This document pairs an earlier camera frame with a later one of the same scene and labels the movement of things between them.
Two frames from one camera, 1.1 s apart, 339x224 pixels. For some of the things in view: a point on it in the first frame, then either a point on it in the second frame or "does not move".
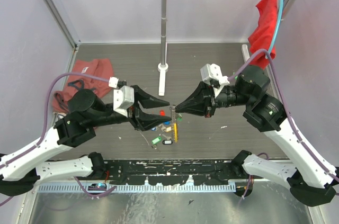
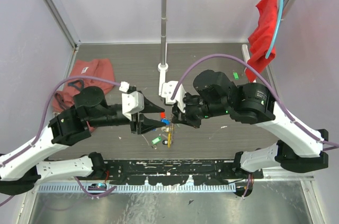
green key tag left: [156, 140] does not move
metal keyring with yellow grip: [175, 124] to [169, 130]
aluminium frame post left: [59, 15] does not move
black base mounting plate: [165, 172] does not move
